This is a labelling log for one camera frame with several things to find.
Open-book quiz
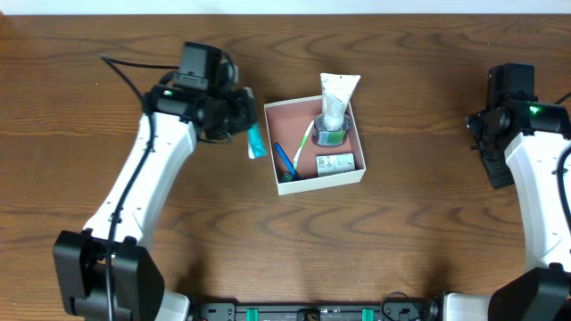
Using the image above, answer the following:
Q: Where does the green white toothpaste tube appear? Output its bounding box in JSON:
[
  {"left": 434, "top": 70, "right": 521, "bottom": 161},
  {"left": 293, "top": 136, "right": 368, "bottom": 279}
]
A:
[{"left": 247, "top": 123, "right": 267, "bottom": 160}]

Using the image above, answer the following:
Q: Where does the blue disposable razor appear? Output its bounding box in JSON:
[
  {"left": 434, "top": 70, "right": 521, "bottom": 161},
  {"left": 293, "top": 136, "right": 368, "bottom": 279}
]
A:
[{"left": 274, "top": 143, "right": 299, "bottom": 181}]

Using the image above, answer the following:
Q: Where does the green white toothbrush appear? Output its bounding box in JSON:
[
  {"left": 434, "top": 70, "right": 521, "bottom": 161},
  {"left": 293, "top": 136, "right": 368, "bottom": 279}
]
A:
[{"left": 282, "top": 121, "right": 314, "bottom": 183}]

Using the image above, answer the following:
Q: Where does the clear blue soap pump bottle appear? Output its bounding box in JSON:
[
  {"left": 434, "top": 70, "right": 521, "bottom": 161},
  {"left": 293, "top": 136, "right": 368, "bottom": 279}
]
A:
[{"left": 311, "top": 113, "right": 352, "bottom": 147}]

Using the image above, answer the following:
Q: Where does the small green white box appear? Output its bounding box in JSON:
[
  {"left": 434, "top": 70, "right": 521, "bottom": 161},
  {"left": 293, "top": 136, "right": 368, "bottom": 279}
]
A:
[{"left": 316, "top": 153, "right": 356, "bottom": 177}]

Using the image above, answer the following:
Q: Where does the white lotion tube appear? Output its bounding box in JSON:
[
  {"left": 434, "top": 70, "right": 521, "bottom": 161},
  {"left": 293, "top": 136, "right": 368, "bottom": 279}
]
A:
[{"left": 320, "top": 73, "right": 361, "bottom": 119}]

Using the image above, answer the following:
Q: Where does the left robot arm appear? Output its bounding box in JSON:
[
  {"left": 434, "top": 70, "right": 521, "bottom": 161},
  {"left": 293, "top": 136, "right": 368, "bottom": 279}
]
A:
[{"left": 53, "top": 42, "right": 257, "bottom": 320}]

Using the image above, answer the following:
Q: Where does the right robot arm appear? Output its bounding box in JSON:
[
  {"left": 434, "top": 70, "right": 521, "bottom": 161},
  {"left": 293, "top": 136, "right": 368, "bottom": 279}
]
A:
[{"left": 439, "top": 63, "right": 570, "bottom": 321}]

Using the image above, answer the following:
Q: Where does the white cardboard box pink interior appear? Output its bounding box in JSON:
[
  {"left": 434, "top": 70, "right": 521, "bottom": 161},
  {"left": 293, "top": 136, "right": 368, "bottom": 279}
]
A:
[{"left": 263, "top": 95, "right": 367, "bottom": 195}]

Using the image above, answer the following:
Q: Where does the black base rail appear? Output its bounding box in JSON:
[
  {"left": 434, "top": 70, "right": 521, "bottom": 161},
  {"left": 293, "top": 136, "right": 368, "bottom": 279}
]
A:
[{"left": 186, "top": 297, "right": 443, "bottom": 321}]

